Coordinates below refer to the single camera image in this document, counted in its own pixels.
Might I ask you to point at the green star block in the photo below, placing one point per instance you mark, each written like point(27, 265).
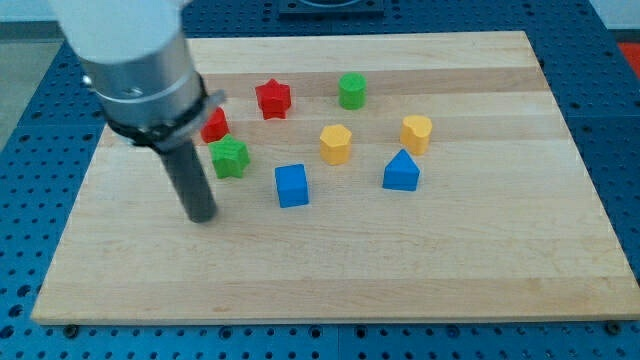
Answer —
point(229, 157)

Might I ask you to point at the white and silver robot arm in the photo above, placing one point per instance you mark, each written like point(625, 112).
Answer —
point(137, 61)

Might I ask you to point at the red star block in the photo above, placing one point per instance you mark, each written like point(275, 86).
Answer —
point(274, 99)

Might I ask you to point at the blue cube block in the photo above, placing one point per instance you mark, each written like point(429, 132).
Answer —
point(291, 185)

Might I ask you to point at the yellow hexagon block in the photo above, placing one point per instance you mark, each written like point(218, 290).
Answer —
point(335, 144)

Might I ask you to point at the blue triangle block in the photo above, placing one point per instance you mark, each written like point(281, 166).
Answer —
point(401, 173)

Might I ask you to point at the green cylinder block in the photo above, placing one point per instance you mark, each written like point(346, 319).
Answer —
point(352, 91)

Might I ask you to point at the yellow heart block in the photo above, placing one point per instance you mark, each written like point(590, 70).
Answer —
point(415, 133)

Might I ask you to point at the light wooden board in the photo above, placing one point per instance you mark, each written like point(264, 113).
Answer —
point(505, 224)

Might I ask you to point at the red rounded block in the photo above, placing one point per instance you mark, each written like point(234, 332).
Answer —
point(216, 126)

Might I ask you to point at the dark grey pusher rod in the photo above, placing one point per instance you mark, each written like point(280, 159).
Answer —
point(189, 180)

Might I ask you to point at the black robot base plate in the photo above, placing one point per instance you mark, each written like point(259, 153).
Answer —
point(298, 8)

